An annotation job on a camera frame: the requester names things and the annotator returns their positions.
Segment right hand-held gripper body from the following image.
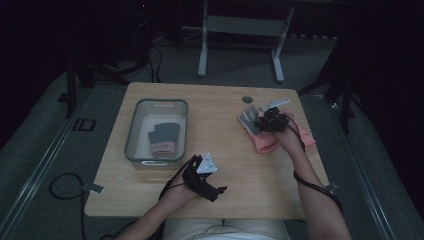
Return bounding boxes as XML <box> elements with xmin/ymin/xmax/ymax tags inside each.
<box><xmin>259</xmin><ymin>98</ymin><xmax>291</xmax><ymax>134</ymax></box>

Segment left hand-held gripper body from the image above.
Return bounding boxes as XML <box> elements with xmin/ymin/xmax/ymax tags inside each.
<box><xmin>182</xmin><ymin>152</ymin><xmax>221</xmax><ymax>203</ymax></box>

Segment pink ski glove gray palm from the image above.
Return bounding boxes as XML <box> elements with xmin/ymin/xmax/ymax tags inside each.
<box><xmin>237</xmin><ymin>105</ymin><xmax>278</xmax><ymax>155</ymax></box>

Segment gray knit glove pink cuff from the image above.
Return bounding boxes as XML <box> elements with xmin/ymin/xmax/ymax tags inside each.
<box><xmin>147</xmin><ymin>129</ymin><xmax>177</xmax><ymax>159</ymax></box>
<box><xmin>152</xmin><ymin>122</ymin><xmax>181</xmax><ymax>156</ymax></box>

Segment gray plastic bin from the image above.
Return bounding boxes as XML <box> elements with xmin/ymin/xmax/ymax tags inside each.
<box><xmin>123</xmin><ymin>98</ymin><xmax>189</xmax><ymax>171</ymax></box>

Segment person's right hand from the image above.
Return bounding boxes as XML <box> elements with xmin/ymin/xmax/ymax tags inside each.
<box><xmin>275</xmin><ymin>112</ymin><xmax>306</xmax><ymax>158</ymax></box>

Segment person's left hand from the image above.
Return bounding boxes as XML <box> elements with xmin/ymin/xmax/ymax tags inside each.
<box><xmin>161</xmin><ymin>176</ymin><xmax>201</xmax><ymax>212</ymax></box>

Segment pink ski glove printed back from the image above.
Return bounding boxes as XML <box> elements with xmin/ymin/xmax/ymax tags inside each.
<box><xmin>285</xmin><ymin>111</ymin><xmax>316</xmax><ymax>150</ymax></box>

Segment person's light trousers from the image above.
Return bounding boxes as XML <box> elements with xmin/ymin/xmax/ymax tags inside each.
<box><xmin>163</xmin><ymin>218</ymin><xmax>293</xmax><ymax>240</ymax></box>

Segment black tripod stand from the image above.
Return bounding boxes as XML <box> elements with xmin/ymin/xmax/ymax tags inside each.
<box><xmin>297</xmin><ymin>29</ymin><xmax>361</xmax><ymax>135</ymax></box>
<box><xmin>63</xmin><ymin>0</ymin><xmax>153</xmax><ymax>120</ymax></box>

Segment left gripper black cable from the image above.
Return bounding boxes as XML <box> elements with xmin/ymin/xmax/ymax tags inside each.
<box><xmin>99</xmin><ymin>155</ymin><xmax>203</xmax><ymax>240</ymax></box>

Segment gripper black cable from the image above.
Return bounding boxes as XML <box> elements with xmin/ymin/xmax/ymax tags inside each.
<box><xmin>99</xmin><ymin>155</ymin><xmax>203</xmax><ymax>240</ymax></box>
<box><xmin>281</xmin><ymin>114</ymin><xmax>344</xmax><ymax>215</ymax></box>

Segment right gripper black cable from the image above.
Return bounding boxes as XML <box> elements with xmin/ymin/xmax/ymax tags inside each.
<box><xmin>281</xmin><ymin>114</ymin><xmax>344</xmax><ymax>215</ymax></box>

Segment white metal desk frame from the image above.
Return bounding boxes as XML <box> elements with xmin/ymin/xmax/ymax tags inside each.
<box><xmin>181</xmin><ymin>0</ymin><xmax>296</xmax><ymax>84</ymax></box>

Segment black background cables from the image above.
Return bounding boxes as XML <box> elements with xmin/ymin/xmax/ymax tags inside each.
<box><xmin>145</xmin><ymin>34</ymin><xmax>165</xmax><ymax>84</ymax></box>

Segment metal floor rail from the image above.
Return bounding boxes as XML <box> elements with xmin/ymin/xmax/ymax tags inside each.
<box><xmin>0</xmin><ymin>87</ymin><xmax>96</xmax><ymax>240</ymax></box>
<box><xmin>318</xmin><ymin>94</ymin><xmax>399</xmax><ymax>240</ymax></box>

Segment black rectangular floor bracket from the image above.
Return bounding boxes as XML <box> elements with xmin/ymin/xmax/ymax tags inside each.
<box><xmin>72</xmin><ymin>117</ymin><xmax>97</xmax><ymax>132</ymax></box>

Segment black floor cable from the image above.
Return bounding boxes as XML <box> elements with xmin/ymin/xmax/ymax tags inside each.
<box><xmin>48</xmin><ymin>172</ymin><xmax>88</xmax><ymax>240</ymax></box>

